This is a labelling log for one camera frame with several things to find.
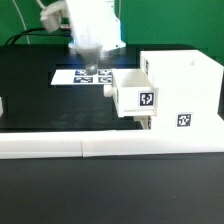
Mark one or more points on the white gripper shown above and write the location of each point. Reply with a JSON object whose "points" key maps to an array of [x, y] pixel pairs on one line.
{"points": [[92, 29]]}

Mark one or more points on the white drawer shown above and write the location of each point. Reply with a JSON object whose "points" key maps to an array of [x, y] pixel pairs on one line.
{"points": [[132, 92], [145, 121]]}

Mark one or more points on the white drawer cabinet box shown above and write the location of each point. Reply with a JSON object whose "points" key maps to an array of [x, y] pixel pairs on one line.
{"points": [[189, 85]]}

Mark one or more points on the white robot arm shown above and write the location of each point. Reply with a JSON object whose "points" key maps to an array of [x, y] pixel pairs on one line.
{"points": [[118, 42]]}

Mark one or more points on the white marker tag sheet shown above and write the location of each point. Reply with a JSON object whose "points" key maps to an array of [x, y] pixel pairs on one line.
{"points": [[80, 77]]}

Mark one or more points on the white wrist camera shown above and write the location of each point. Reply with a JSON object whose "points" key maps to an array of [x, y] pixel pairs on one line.
{"points": [[51, 17]]}

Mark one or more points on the white left guide rail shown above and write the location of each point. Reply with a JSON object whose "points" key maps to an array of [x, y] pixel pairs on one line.
{"points": [[1, 106]]}

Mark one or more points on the white guide rail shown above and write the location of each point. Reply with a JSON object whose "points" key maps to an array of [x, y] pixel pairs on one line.
{"points": [[1, 106], [109, 143]]}

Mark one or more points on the white front guide rail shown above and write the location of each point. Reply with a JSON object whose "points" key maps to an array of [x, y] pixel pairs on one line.
{"points": [[109, 143]]}

